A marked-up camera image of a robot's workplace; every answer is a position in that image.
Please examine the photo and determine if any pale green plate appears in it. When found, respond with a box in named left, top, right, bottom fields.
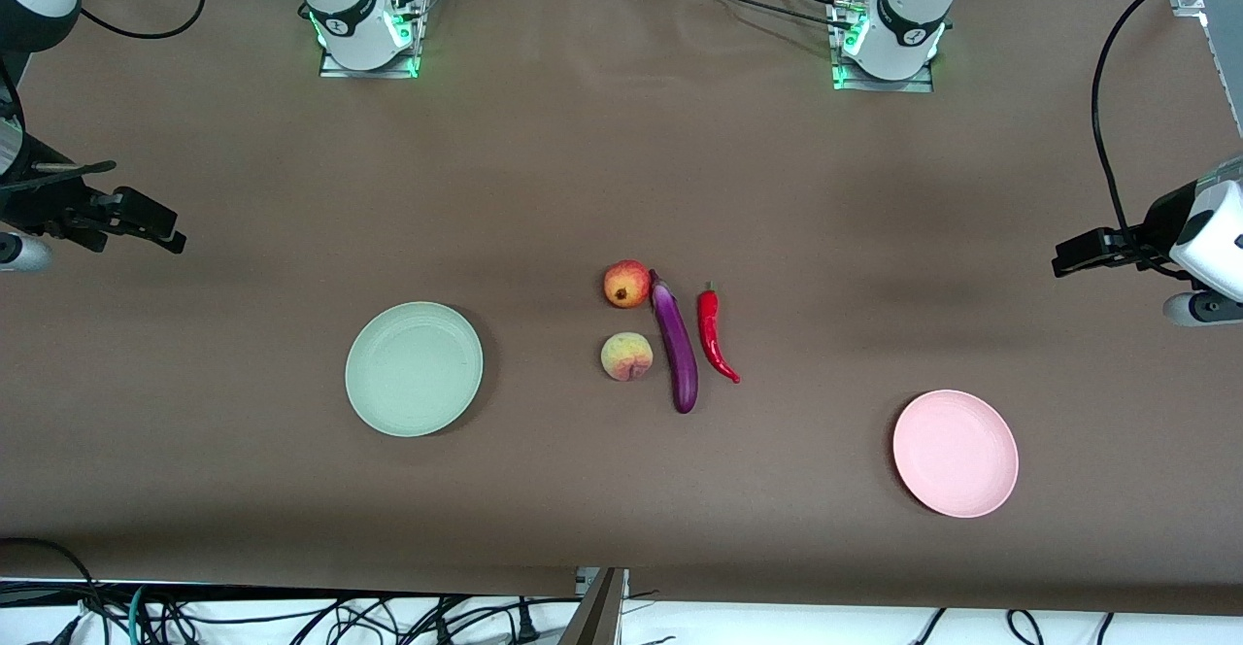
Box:
left=345, top=301, right=485, bottom=438

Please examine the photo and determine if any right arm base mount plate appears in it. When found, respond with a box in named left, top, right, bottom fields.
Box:
left=319, top=0, right=423, bottom=80

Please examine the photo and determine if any black looped floor cable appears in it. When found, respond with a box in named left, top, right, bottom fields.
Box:
left=0, top=537, right=100, bottom=645

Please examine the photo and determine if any aluminium table edge rail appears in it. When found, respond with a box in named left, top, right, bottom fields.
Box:
left=1204, top=14, right=1243, bottom=136

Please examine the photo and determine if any red pomegranate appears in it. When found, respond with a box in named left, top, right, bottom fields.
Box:
left=603, top=259, right=652, bottom=310

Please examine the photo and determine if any pink plate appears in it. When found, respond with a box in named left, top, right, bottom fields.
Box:
left=892, top=390, right=1020, bottom=519

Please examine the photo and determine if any yellow pink peach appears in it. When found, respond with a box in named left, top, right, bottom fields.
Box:
left=600, top=331, right=655, bottom=383

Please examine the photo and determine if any aluminium profile post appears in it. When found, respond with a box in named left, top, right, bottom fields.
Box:
left=558, top=567, right=629, bottom=645

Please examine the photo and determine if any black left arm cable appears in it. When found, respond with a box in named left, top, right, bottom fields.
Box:
left=1091, top=0, right=1243, bottom=272

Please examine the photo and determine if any long black cable on cloth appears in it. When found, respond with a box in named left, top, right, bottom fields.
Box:
left=670, top=0, right=856, bottom=29

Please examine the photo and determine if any purple eggplant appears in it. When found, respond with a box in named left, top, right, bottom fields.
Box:
left=648, top=269, right=700, bottom=415

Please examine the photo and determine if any brown table cloth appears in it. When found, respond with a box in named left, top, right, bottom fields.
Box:
left=0, top=0, right=1243, bottom=617

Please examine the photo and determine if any red chili pepper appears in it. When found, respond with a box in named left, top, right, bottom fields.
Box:
left=696, top=282, right=742, bottom=385

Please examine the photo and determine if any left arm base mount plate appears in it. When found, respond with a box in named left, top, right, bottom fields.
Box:
left=830, top=0, right=935, bottom=94

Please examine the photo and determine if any flat black cable strap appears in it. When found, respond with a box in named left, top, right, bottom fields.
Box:
left=0, top=160, right=118, bottom=186

